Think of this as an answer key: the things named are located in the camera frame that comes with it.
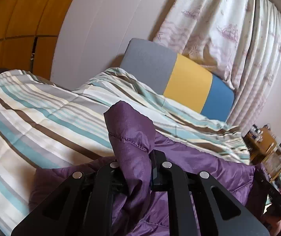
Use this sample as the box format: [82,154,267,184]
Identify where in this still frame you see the purple puffer jacket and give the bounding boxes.
[29,101,267,235]

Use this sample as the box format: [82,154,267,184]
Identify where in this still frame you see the person's right hand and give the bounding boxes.
[262,213,281,236]

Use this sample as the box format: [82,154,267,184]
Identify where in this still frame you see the wooden rattan chair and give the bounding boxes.
[262,151,281,183]

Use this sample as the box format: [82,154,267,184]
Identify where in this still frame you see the wooden desk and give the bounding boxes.
[243,125,277,165]

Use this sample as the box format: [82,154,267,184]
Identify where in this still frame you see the striped bed quilt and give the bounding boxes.
[0,68,250,235]

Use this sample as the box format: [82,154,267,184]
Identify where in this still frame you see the grey yellow blue headboard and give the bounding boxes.
[120,38,234,122]

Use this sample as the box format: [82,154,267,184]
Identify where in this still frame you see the white patterned curtain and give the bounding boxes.
[154,0,281,133]

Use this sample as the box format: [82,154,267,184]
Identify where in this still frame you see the wooden wardrobe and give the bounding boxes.
[0,0,73,79]

